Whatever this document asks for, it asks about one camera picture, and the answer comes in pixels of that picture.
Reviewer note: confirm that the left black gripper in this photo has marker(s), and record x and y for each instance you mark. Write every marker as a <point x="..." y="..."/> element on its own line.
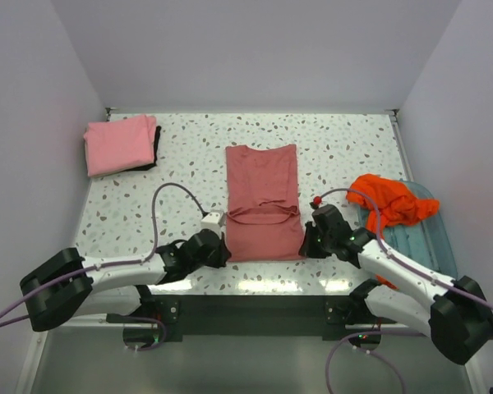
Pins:
<point x="223" y="253"/>

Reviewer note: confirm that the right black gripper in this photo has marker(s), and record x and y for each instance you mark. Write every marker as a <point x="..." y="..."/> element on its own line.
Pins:
<point x="306" y="248"/>

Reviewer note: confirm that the dusty red t shirt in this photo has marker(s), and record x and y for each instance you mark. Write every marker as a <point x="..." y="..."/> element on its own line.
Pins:
<point x="263" y="218"/>

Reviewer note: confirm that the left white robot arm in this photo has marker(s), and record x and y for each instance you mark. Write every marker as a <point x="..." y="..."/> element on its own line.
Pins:
<point x="69" y="285"/>

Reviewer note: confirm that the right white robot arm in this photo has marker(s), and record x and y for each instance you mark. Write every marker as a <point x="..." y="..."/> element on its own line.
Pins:
<point x="452" y="312"/>

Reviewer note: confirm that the orange t shirt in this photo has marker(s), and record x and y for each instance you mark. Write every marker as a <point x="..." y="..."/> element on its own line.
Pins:
<point x="389" y="202"/>

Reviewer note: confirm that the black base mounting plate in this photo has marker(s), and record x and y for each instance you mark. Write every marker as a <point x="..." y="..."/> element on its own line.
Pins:
<point x="329" y="316"/>

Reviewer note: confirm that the clear teal plastic bin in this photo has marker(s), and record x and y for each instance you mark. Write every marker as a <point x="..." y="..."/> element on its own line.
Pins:
<point x="426" y="243"/>

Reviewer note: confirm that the folded black t shirt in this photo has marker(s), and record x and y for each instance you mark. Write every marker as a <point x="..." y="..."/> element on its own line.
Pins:
<point x="147" y="167"/>

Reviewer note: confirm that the folded pink t shirt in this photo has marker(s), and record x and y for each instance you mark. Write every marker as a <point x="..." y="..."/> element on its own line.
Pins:
<point x="115" y="146"/>

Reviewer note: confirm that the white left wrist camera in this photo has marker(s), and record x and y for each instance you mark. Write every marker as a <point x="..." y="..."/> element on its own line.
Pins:
<point x="213" y="221"/>

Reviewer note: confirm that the aluminium frame rail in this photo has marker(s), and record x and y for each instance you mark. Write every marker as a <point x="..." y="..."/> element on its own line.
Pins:
<point x="78" y="320"/>

